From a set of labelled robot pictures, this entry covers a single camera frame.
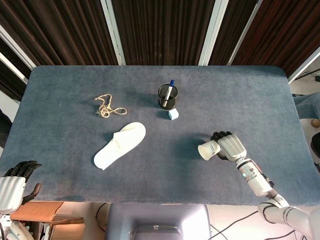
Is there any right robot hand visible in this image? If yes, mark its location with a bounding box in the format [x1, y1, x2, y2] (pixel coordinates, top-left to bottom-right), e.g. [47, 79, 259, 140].
[210, 130, 248, 163]

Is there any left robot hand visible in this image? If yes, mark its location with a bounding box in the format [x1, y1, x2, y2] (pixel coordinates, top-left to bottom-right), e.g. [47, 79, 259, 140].
[0, 160, 43, 215]

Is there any white paper cup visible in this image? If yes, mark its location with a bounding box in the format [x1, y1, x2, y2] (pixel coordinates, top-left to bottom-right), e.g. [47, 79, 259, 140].
[197, 139, 222, 161]

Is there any brown cardboard box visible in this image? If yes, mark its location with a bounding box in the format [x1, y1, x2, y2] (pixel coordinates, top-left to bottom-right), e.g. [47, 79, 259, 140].
[11, 201, 86, 240]

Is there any light blue eraser block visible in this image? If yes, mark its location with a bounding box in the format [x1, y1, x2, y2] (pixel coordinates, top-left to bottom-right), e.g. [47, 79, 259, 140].
[167, 108, 180, 121]

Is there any black mesh pen holder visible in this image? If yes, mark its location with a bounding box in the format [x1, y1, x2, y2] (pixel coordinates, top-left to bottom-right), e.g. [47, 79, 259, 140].
[157, 83, 178, 111]

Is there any blue felt table cover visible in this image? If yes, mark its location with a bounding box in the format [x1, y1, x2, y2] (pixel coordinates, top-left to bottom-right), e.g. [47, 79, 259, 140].
[0, 65, 316, 206]

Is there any blue capped marker pen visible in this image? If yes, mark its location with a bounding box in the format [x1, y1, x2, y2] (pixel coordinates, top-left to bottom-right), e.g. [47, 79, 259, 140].
[162, 79, 175, 108]

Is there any blue jeans person leg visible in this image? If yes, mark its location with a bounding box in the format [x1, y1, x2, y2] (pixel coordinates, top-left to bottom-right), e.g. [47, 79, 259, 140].
[293, 91, 320, 120]

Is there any grey robot torso base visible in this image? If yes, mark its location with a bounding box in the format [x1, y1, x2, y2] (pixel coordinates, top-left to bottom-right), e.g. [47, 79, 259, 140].
[104, 203, 213, 240]

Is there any white disposable slipper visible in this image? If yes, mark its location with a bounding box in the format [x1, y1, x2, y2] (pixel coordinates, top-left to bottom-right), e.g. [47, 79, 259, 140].
[93, 121, 147, 171]

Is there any tangled jute twine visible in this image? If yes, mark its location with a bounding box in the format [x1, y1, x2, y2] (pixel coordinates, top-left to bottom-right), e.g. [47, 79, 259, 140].
[94, 93, 128, 118]

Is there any black floor cable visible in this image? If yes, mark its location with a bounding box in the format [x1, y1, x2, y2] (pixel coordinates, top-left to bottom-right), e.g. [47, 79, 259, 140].
[209, 209, 298, 240]
[95, 202, 109, 232]

